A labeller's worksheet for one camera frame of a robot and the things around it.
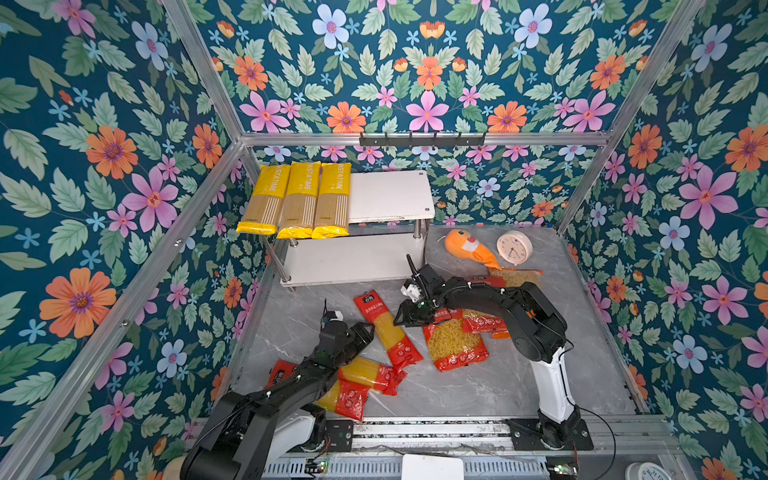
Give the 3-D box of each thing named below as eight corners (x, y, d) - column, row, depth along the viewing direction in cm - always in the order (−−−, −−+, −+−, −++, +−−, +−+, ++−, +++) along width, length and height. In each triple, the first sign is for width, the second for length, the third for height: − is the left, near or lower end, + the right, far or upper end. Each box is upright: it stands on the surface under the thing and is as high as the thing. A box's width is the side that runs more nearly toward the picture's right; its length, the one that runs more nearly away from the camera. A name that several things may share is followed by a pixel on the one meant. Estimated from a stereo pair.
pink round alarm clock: (492, 254, 113) (499, 233, 104) (500, 245, 116) (507, 224, 107) (520, 270, 109) (530, 249, 100) (527, 260, 112) (538, 239, 103)
